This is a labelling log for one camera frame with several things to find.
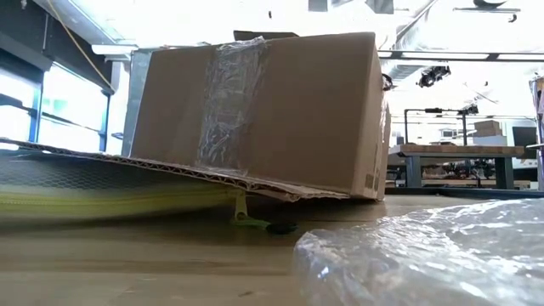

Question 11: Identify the brown taped cardboard box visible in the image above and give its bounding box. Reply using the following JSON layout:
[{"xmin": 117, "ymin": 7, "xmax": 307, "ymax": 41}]
[{"xmin": 0, "ymin": 31, "xmax": 393, "ymax": 204}]

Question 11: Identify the clear pouch with green edge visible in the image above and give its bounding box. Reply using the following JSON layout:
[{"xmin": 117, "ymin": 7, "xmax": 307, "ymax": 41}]
[{"xmin": 0, "ymin": 150, "xmax": 299, "ymax": 235}]

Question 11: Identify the clear bubble wrap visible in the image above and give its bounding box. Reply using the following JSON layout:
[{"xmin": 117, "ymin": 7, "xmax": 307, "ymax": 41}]
[{"xmin": 292, "ymin": 198, "xmax": 544, "ymax": 306}]

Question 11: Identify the small cardboard box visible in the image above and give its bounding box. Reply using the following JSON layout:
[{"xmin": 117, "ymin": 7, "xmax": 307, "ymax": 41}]
[{"xmin": 232, "ymin": 30, "xmax": 299, "ymax": 42}]

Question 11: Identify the grey leaf-patterned partition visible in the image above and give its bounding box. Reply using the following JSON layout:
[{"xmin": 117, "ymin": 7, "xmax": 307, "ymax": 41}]
[{"xmin": 121, "ymin": 48, "xmax": 155, "ymax": 157}]

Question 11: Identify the wooden workbench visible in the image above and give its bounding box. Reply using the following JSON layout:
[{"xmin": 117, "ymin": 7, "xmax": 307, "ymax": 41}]
[{"xmin": 388, "ymin": 144, "xmax": 526, "ymax": 190}]

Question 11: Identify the white storage box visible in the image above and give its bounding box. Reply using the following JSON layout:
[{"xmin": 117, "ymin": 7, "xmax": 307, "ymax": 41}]
[{"xmin": 472, "ymin": 134, "xmax": 509, "ymax": 147}]

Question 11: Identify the brown storage box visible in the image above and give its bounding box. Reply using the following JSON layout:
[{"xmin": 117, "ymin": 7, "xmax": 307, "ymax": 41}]
[{"xmin": 473, "ymin": 120, "xmax": 502, "ymax": 138}]

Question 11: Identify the black monitor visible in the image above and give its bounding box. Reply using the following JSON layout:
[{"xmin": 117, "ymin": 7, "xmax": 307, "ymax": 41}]
[{"xmin": 512, "ymin": 126, "xmax": 539, "ymax": 148}]

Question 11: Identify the black rig frame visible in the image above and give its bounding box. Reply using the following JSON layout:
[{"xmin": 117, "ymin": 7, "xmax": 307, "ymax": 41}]
[{"xmin": 403, "ymin": 105, "xmax": 480, "ymax": 145}]

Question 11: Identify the black ceiling-mounted camera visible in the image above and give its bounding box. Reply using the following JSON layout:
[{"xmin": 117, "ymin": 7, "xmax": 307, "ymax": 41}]
[{"xmin": 416, "ymin": 65, "xmax": 452, "ymax": 89}]

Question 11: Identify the yellow cord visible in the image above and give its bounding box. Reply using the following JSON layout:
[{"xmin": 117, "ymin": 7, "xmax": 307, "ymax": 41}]
[{"xmin": 45, "ymin": 0, "xmax": 116, "ymax": 94}]

